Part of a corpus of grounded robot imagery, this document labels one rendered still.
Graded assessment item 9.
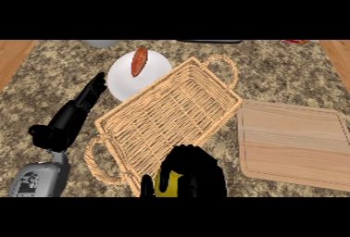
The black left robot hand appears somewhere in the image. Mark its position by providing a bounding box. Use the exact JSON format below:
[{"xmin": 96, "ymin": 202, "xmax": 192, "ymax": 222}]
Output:
[{"xmin": 28, "ymin": 71, "xmax": 107, "ymax": 154}]

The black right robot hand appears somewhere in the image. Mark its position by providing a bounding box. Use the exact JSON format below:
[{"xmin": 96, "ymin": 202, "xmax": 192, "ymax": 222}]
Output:
[{"xmin": 138, "ymin": 143, "xmax": 229, "ymax": 198}]

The yellow lemon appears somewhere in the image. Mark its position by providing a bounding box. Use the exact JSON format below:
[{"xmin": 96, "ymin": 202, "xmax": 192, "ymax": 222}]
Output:
[{"xmin": 153, "ymin": 170, "xmax": 184, "ymax": 198}]

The pale wooden cutting board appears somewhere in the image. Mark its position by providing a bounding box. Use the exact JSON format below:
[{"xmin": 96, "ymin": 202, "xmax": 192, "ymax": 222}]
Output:
[{"xmin": 234, "ymin": 99, "xmax": 350, "ymax": 193}]

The white round plate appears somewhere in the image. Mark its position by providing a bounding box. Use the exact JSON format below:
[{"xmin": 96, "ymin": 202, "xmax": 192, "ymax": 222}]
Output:
[{"xmin": 106, "ymin": 49, "xmax": 174, "ymax": 103}]

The grey round object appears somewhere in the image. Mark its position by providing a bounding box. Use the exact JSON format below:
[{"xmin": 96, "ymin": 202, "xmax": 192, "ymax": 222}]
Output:
[{"xmin": 82, "ymin": 39, "xmax": 122, "ymax": 49}]

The flat black object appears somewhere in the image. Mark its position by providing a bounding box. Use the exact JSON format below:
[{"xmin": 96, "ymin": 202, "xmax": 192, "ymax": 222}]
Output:
[{"xmin": 175, "ymin": 39, "xmax": 243, "ymax": 44}]

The wicker basket with handles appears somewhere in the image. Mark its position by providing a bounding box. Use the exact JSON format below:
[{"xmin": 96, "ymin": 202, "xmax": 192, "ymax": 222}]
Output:
[{"xmin": 82, "ymin": 54, "xmax": 243, "ymax": 197}]

